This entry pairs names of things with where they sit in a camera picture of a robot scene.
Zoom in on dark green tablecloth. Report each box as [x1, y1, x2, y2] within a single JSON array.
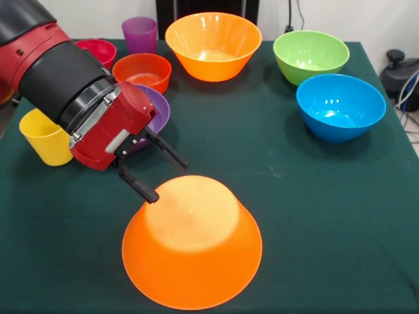
[[0, 38, 419, 314]]

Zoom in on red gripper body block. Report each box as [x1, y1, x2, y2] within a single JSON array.
[[70, 80, 157, 171]]

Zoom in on large orange bowl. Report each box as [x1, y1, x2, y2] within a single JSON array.
[[164, 12, 263, 82], [121, 175, 263, 311]]

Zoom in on grey pedestal foot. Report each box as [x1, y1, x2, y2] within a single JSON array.
[[378, 48, 419, 97]]

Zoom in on opaque blue bowl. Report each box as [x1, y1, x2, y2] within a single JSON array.
[[296, 73, 387, 144]]

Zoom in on pink bowl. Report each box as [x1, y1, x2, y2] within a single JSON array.
[[74, 39, 117, 71]]

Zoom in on yellow cup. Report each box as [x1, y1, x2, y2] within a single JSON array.
[[18, 109, 75, 167]]

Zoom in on black wall cable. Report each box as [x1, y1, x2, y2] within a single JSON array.
[[287, 0, 306, 33]]

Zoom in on purple cup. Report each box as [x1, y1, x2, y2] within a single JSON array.
[[121, 16, 158, 56]]

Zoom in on wide purple bowl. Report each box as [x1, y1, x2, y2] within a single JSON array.
[[130, 84, 171, 153]]

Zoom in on small red-orange bowl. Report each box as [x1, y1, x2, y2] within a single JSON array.
[[112, 53, 172, 95]]

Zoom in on bundle of floor cables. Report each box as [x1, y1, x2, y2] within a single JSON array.
[[394, 72, 419, 135]]

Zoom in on green bowl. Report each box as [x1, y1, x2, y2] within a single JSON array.
[[273, 30, 350, 87]]

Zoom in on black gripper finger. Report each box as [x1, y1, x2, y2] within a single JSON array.
[[117, 162, 160, 205], [143, 127, 190, 170]]

